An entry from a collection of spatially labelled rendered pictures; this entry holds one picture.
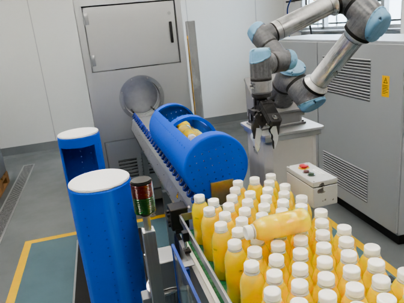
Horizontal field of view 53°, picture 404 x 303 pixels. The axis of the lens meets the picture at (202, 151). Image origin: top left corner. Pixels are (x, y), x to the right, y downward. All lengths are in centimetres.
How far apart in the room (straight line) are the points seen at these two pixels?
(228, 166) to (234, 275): 65
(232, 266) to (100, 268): 93
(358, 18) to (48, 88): 554
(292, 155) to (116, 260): 96
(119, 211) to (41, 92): 499
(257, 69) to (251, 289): 73
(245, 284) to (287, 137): 104
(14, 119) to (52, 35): 139
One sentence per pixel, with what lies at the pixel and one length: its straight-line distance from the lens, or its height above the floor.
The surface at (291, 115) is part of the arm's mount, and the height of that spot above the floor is 120.
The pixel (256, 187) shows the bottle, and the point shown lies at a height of 105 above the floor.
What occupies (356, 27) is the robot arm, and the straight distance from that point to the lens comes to 170.
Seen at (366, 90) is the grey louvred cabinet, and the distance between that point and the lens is 326.
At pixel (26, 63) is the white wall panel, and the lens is 670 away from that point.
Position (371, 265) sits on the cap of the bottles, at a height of 108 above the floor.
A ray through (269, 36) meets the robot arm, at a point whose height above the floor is 160.
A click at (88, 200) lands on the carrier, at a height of 99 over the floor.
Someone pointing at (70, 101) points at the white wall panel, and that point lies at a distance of 670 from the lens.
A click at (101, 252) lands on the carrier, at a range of 194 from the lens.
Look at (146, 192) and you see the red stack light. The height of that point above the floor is 123.
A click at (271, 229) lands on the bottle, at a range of 113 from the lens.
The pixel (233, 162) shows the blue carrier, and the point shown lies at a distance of 173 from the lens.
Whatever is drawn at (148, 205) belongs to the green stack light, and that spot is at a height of 119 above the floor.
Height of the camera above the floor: 166
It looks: 17 degrees down
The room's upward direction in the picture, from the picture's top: 6 degrees counter-clockwise
